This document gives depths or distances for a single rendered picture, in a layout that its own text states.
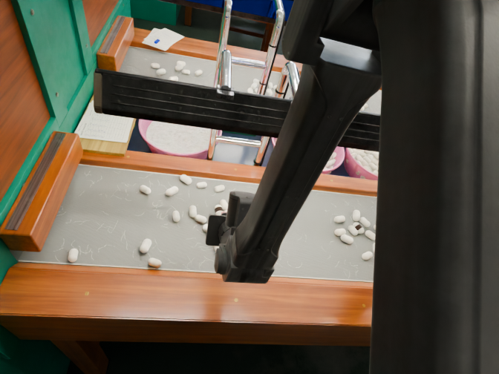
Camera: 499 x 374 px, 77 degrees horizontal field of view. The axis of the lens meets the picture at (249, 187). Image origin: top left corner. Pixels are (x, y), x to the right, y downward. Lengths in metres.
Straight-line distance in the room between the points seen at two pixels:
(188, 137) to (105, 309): 0.59
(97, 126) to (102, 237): 0.36
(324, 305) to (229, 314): 0.23
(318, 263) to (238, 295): 0.25
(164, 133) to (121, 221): 0.36
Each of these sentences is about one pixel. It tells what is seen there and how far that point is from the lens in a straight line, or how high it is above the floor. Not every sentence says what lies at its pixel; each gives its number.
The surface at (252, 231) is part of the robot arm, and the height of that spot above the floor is 1.12.
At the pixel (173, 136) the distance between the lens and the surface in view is 1.10.
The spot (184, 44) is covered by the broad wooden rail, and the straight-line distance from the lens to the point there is 1.53.
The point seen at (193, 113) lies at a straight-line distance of 0.64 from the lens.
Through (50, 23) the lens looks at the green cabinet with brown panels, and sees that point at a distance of 0.96.
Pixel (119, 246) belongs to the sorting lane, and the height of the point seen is 0.74.
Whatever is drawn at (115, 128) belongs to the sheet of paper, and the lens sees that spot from 1.05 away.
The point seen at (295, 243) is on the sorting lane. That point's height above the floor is 0.74.
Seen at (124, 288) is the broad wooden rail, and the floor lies 0.76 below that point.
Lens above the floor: 1.47
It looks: 49 degrees down
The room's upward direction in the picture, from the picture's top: 18 degrees clockwise
